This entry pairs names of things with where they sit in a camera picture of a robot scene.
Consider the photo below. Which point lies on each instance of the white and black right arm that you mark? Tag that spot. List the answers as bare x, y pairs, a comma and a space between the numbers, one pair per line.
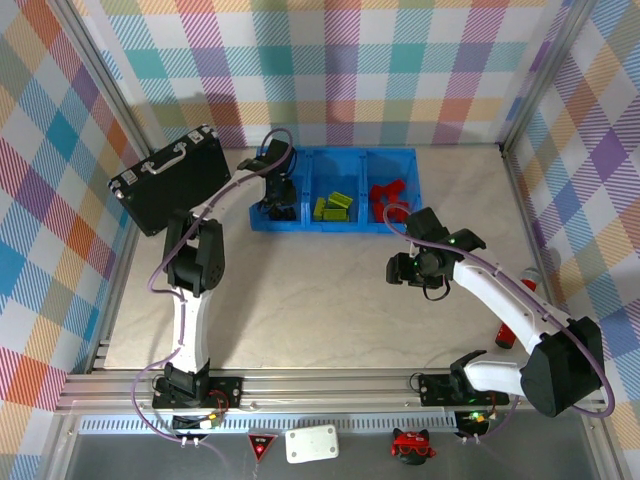
500, 295

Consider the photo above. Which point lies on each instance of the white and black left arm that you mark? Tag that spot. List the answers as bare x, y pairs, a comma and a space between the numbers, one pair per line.
192, 325

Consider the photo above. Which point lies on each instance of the blue three-compartment bin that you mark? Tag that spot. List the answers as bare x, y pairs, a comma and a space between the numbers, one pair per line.
335, 172

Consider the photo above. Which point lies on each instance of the red glitter cylinder silver cap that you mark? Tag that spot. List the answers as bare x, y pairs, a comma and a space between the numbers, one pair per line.
505, 337

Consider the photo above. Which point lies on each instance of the black cat figure red glasses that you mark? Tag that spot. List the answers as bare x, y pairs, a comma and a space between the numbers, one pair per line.
412, 444

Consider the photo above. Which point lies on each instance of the grey metal shelf plate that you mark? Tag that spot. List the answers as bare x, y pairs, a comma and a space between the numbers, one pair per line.
525, 450

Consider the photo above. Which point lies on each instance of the white rectangular box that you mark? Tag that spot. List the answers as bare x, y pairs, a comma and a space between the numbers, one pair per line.
312, 445

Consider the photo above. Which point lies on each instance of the red triangle button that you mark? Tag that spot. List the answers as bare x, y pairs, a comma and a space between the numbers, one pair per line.
261, 445

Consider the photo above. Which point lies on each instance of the aluminium table side rail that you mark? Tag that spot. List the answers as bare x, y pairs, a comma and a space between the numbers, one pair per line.
523, 210
120, 280

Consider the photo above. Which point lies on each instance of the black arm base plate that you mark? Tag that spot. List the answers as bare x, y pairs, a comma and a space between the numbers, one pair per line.
227, 392
435, 390

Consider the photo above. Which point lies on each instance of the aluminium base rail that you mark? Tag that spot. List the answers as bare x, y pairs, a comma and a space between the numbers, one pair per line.
325, 390

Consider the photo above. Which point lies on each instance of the aluminium frame post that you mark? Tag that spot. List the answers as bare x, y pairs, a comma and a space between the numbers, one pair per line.
102, 75
545, 75

